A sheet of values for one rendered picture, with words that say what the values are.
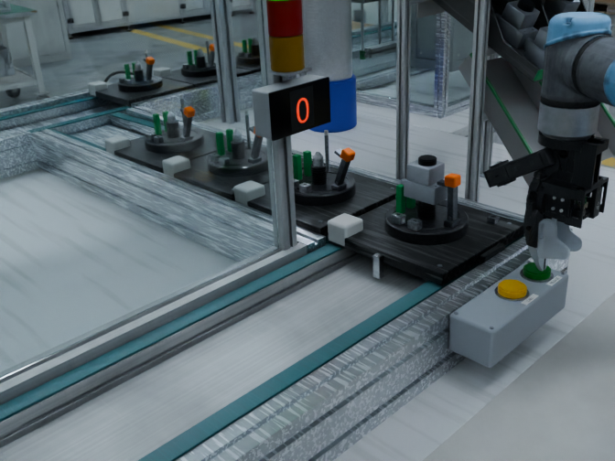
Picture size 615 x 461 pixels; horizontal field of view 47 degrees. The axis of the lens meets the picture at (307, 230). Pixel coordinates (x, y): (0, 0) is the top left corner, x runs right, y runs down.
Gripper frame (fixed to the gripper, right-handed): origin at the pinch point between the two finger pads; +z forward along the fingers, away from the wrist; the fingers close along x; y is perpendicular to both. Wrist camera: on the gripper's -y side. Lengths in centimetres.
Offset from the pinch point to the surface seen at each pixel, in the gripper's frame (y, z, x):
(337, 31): -95, -17, 59
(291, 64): -31.2, -28.7, -18.7
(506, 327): 3.4, 3.4, -14.1
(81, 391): -30, 6, -59
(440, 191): -18.4, -6.1, 1.0
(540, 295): 3.3, 2.6, -4.9
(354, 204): -37.6, 1.4, 1.2
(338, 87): -95, -1, 58
